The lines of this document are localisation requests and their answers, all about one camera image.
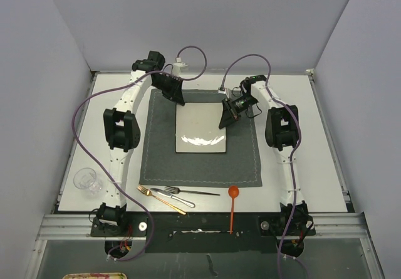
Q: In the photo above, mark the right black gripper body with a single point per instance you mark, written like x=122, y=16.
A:
x=234, y=108

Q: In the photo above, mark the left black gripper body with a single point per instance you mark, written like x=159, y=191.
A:
x=167, y=85

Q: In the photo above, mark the white square plate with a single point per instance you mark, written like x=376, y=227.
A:
x=197, y=129

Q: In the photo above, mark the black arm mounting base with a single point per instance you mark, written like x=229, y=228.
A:
x=209, y=232

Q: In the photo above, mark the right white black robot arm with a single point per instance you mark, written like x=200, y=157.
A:
x=282, y=135

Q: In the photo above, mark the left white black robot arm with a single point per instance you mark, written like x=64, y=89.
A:
x=122, y=131

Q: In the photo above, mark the orange plastic spoon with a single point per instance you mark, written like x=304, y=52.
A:
x=233, y=192

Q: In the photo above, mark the silver table knife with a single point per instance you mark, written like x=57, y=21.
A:
x=170, y=195

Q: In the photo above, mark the gold fork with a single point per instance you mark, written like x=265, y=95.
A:
x=148, y=193

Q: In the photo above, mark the clear plastic cup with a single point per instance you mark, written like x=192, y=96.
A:
x=87, y=181

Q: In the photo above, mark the floral tray edge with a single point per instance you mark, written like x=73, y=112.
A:
x=101, y=275

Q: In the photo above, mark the dark handled silver fork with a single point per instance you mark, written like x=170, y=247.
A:
x=176, y=190

